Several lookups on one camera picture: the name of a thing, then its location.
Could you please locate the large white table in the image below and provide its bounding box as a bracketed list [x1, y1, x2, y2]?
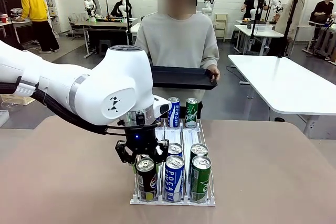
[227, 54, 336, 116]

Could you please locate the person in black top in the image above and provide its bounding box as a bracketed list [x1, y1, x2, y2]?
[241, 0, 270, 20]

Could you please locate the green Chilsung cider can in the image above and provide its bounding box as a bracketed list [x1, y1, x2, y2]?
[190, 155, 212, 204]
[190, 143, 209, 161]
[185, 98, 199, 129]

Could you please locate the white side table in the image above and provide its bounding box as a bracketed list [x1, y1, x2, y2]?
[0, 18, 34, 44]

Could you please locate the black serving tray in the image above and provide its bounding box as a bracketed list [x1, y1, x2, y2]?
[151, 65, 218, 91]

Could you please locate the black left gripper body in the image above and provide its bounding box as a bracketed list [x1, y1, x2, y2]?
[123, 126, 159, 156]

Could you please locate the grey lab workbench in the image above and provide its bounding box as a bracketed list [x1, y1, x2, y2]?
[75, 18, 139, 58]

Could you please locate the person's left hand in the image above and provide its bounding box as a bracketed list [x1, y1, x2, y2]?
[209, 66, 221, 83]

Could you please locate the person in grey shirt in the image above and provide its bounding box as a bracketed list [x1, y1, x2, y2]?
[134, 0, 220, 120]

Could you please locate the black left arm cable sleeve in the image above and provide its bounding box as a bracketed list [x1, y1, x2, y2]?
[0, 82, 130, 136]

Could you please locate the white wire can dispenser rack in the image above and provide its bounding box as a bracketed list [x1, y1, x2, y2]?
[130, 118, 216, 206]

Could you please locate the person in beige jacket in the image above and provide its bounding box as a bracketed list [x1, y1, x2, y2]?
[274, 0, 307, 57]

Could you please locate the person in yellow hoodie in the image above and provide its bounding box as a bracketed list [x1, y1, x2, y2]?
[14, 0, 60, 54]

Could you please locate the black camera tripod stand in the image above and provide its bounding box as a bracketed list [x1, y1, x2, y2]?
[277, 0, 301, 58]

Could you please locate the seated person in black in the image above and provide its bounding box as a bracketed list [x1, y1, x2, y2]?
[313, 0, 335, 25]

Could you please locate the blue Pocari Sweat can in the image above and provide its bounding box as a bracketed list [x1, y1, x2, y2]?
[164, 155, 184, 203]
[167, 97, 181, 128]
[167, 142, 183, 158]

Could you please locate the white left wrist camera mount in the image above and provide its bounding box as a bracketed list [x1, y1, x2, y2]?
[153, 95, 173, 119]

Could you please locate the white shelf cabinet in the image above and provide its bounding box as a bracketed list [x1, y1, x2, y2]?
[215, 13, 229, 42]

